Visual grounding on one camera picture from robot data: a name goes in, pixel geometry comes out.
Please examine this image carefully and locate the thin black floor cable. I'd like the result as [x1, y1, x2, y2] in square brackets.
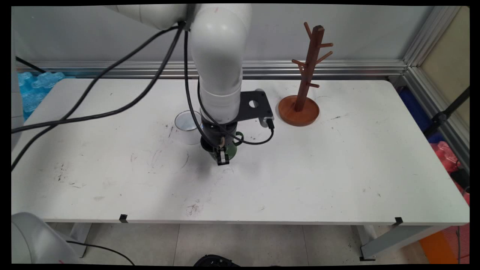
[67, 240, 135, 266]

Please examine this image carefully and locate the orange object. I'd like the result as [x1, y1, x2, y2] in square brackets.
[419, 231, 460, 264]

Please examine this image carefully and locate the thin black camera cable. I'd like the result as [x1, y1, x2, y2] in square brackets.
[196, 77, 275, 146]

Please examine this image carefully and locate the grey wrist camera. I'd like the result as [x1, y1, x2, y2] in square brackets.
[258, 115, 275, 131]

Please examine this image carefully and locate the black background cable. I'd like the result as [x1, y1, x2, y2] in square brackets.
[16, 56, 47, 74]

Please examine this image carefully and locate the aluminium frame post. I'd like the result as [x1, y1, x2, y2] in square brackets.
[403, 6, 462, 68]

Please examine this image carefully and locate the red plastic package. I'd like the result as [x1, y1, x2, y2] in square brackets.
[430, 141, 470, 205]

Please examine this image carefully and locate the grey rounded device housing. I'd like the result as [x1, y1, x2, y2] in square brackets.
[11, 212, 80, 264]

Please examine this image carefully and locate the grey table leg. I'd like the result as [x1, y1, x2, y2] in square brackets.
[69, 223, 92, 258]
[352, 225, 447, 262]

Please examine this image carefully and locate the brown wooden mug tree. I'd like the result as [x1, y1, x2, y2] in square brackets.
[278, 22, 334, 127]

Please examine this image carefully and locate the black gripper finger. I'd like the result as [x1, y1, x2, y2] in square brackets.
[216, 147, 230, 166]

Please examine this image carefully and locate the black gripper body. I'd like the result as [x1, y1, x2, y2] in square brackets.
[200, 121, 238, 154]

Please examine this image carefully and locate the long aluminium frame rail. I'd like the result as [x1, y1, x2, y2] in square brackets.
[15, 59, 408, 80]

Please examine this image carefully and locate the short aluminium frame rail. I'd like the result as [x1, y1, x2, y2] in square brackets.
[390, 67, 470, 171]

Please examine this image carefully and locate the thick black cable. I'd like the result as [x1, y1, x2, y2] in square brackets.
[11, 22, 186, 171]
[11, 28, 186, 134]

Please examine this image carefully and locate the black tripod stand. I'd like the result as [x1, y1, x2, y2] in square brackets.
[424, 87, 470, 137]

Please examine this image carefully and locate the white enamel mug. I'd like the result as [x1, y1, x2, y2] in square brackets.
[174, 110, 205, 145]

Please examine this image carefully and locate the green enamel mug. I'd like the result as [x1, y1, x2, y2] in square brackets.
[225, 131, 245, 159]

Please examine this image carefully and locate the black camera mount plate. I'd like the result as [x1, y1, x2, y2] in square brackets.
[235, 90, 275, 124]

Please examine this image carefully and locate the black cable with brass plug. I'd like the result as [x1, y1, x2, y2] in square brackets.
[183, 29, 225, 149]

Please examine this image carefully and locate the blue bubble wrap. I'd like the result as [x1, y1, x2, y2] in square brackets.
[17, 71, 66, 121]

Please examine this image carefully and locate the blue box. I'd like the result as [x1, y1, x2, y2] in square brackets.
[398, 88, 445, 144]

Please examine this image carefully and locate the black rounded floor object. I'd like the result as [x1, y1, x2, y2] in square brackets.
[193, 254, 240, 267]

